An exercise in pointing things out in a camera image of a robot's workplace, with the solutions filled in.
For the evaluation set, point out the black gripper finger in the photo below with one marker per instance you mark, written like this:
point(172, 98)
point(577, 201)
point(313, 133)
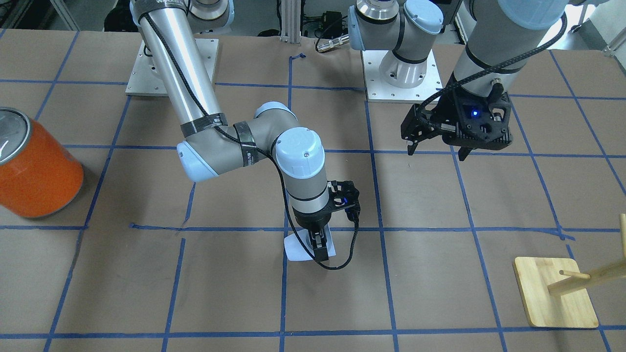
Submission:
point(463, 153)
point(318, 242)
point(411, 146)

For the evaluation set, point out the wooden mug stand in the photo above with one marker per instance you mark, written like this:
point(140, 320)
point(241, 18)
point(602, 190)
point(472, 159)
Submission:
point(554, 292)

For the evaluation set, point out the light blue cup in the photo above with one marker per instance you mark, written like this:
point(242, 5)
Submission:
point(295, 251)

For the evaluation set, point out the orange can with silver lid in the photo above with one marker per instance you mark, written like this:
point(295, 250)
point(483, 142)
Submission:
point(38, 176)

